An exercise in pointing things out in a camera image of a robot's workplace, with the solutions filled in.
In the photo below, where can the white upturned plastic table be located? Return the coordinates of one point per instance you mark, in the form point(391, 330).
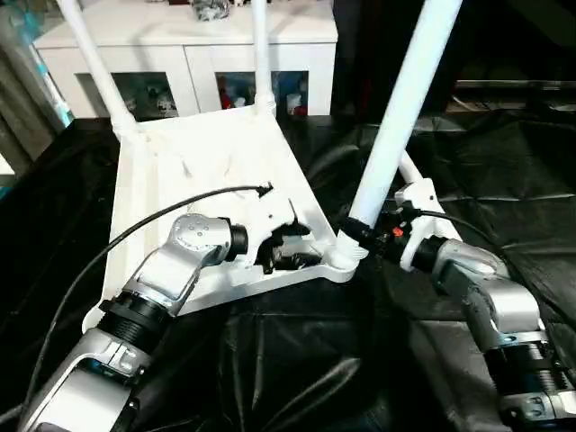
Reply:
point(198, 162)

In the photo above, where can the white plastic table leg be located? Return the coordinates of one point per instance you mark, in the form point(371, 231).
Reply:
point(263, 54)
point(400, 108)
point(409, 169)
point(99, 63)

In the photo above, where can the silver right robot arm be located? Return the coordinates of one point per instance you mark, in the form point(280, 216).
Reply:
point(486, 297)

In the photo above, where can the black work mat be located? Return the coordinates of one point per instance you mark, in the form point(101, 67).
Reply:
point(504, 180)

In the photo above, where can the black case with yellow label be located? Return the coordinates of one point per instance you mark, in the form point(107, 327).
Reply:
point(504, 45)

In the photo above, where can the white glass-door cabinet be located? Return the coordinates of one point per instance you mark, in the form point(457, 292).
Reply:
point(180, 40)

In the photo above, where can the grey crumpled object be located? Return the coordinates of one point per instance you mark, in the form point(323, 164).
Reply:
point(211, 9)

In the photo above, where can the grey curtain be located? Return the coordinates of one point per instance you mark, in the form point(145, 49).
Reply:
point(22, 90)

